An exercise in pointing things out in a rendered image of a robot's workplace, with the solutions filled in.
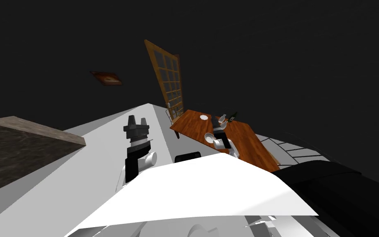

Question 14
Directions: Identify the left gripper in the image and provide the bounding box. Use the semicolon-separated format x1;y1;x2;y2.
123;115;150;142

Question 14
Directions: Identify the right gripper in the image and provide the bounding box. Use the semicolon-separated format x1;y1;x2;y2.
212;117;224;133

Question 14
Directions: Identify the brown wooden table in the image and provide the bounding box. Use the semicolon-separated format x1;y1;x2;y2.
169;109;281;173

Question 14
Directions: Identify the wooden framed glass door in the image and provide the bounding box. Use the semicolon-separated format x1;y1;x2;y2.
143;39;185;123

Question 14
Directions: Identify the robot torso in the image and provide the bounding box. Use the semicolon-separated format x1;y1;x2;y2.
64;152;341;237

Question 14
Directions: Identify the brown stone counter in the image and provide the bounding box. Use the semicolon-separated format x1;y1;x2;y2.
0;116;87;200

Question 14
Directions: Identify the dark wire chair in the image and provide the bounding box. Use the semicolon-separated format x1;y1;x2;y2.
165;105;185;125

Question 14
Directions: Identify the brown framed wall picture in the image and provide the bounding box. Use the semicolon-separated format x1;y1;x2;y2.
90;70;123;87

